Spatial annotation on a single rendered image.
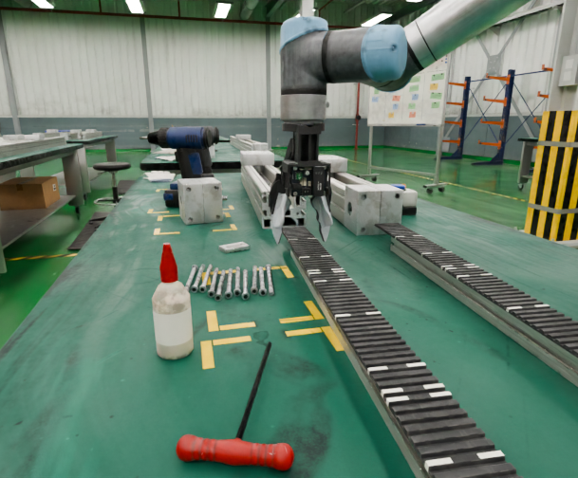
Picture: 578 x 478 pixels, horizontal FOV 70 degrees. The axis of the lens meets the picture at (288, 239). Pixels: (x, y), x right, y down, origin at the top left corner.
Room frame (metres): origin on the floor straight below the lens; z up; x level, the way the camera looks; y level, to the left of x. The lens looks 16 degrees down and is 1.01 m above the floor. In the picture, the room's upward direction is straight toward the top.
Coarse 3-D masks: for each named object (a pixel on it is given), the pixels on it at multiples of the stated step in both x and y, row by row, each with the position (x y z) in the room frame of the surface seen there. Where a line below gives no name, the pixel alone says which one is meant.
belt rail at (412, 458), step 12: (300, 264) 0.63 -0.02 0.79; (312, 288) 0.54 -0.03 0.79; (324, 312) 0.47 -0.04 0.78; (336, 324) 0.42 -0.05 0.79; (336, 336) 0.42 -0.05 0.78; (348, 348) 0.37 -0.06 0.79; (360, 360) 0.35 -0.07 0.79; (360, 372) 0.34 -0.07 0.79; (372, 384) 0.31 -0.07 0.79; (372, 396) 0.31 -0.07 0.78; (384, 408) 0.28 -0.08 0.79; (384, 420) 0.28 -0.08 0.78; (396, 420) 0.27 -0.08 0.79; (396, 432) 0.26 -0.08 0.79; (408, 444) 0.24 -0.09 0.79; (408, 456) 0.24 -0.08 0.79; (420, 468) 0.22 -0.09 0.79
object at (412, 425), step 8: (400, 416) 0.24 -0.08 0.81; (408, 416) 0.24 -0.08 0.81; (416, 416) 0.24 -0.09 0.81; (424, 416) 0.24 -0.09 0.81; (432, 416) 0.24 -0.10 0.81; (440, 416) 0.24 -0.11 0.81; (448, 416) 0.25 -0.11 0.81; (456, 416) 0.25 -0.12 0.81; (464, 416) 0.25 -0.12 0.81; (400, 424) 0.24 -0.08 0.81; (408, 424) 0.24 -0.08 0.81; (416, 424) 0.24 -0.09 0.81; (424, 424) 0.24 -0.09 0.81; (432, 424) 0.24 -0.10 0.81; (440, 424) 0.24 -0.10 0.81; (448, 424) 0.24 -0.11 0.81; (456, 424) 0.24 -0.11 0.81; (464, 424) 0.24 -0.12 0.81; (472, 424) 0.24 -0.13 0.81; (408, 432) 0.23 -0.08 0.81; (416, 432) 0.23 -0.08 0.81; (424, 432) 0.23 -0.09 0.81; (432, 432) 0.23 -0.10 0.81
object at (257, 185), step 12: (252, 168) 1.38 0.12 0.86; (264, 168) 1.51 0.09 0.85; (252, 180) 1.13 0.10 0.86; (264, 180) 1.29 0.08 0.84; (252, 192) 1.14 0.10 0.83; (264, 192) 0.91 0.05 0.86; (252, 204) 1.15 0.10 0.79; (264, 204) 0.91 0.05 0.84; (300, 204) 0.92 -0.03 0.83; (264, 216) 0.91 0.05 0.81; (288, 216) 0.92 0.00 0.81; (300, 216) 0.92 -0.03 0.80; (264, 228) 0.91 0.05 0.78
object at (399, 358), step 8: (392, 352) 0.33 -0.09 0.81; (400, 352) 0.33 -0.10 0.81; (408, 352) 0.33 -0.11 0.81; (368, 360) 0.31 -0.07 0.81; (376, 360) 0.31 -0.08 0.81; (384, 360) 0.31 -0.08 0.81; (392, 360) 0.31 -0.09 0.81; (400, 360) 0.31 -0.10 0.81; (408, 360) 0.32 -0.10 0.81; (416, 360) 0.32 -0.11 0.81
